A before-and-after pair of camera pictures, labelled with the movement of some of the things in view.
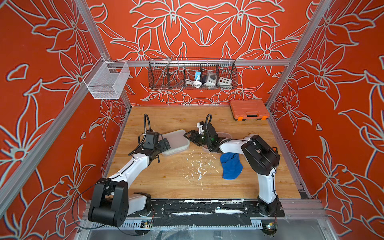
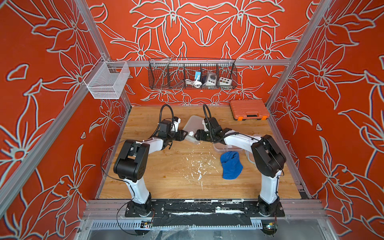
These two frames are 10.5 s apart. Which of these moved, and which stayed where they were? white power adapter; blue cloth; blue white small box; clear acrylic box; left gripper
Moved: left gripper
Stayed: blue white small box; blue cloth; clear acrylic box; white power adapter
